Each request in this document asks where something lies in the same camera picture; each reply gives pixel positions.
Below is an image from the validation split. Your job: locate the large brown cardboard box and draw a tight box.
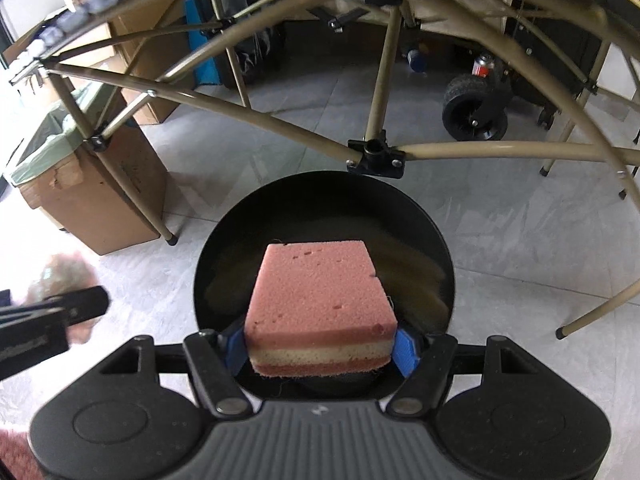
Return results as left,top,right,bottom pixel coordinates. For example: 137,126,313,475
107,0,196,126

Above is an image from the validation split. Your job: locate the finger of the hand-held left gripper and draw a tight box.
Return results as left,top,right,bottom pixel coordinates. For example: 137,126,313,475
0,286,110,328

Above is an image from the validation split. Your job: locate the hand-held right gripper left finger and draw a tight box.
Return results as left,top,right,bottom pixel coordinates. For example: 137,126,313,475
75,325,254,418

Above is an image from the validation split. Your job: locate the person's left forearm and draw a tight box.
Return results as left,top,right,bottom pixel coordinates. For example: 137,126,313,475
0,430,38,480

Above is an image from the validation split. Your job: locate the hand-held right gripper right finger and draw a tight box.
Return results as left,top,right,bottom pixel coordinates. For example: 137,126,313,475
386,327,566,418

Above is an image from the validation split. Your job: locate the black round waste bin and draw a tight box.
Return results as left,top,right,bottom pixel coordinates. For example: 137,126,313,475
192,170,456,401

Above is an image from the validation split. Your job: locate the cardboard box with green liner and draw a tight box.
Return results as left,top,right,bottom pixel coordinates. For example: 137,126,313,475
2,82,173,256

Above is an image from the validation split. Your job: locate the dark bag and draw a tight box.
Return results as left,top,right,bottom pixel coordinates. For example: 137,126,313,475
220,0,286,86

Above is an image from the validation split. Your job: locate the pink layered sponge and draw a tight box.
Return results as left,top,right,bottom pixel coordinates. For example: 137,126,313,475
244,241,398,378

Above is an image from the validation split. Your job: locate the tan slatted folding table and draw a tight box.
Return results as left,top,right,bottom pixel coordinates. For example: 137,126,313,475
0,0,640,341

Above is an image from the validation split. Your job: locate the blue board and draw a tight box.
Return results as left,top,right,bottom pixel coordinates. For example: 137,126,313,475
184,0,221,86

